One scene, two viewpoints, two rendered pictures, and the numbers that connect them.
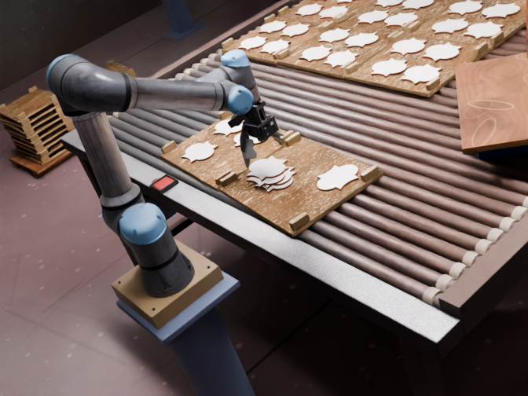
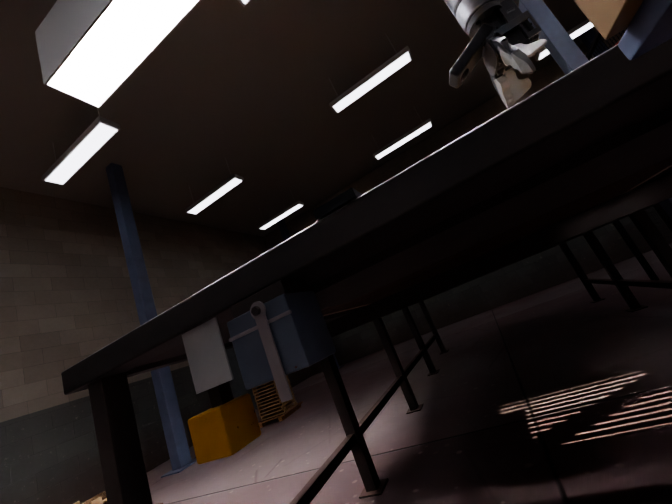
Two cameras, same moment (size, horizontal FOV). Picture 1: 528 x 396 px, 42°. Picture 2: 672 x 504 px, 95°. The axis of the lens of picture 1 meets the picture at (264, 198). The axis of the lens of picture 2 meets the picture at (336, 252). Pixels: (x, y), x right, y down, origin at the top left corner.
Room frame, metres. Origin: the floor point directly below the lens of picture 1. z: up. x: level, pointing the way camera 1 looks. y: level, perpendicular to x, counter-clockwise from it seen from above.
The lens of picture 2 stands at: (1.78, 0.65, 0.74)
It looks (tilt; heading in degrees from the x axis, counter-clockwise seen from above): 14 degrees up; 321
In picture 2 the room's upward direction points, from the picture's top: 22 degrees counter-clockwise
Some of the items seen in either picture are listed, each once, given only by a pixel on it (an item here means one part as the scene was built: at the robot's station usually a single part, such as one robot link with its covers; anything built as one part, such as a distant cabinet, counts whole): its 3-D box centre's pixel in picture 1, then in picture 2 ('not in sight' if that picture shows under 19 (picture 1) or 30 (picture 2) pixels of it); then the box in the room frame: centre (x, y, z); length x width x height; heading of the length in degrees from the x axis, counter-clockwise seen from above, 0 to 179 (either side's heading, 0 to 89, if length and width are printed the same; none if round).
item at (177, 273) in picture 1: (163, 265); not in sight; (1.59, 0.33, 0.97); 0.15 x 0.15 x 0.10
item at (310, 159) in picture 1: (297, 181); not in sight; (1.83, -0.12, 0.93); 0.41 x 0.35 x 0.02; 24
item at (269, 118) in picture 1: (256, 118); (501, 37); (1.89, -0.06, 1.15); 0.09 x 0.08 x 0.12; 33
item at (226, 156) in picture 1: (226, 148); not in sight; (2.21, 0.06, 0.93); 0.41 x 0.35 x 0.02; 25
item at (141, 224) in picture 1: (146, 232); not in sight; (1.60, 0.33, 1.09); 0.13 x 0.12 x 0.14; 23
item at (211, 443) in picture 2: not in sight; (213, 385); (2.45, 0.50, 0.74); 0.09 x 0.08 x 0.24; 29
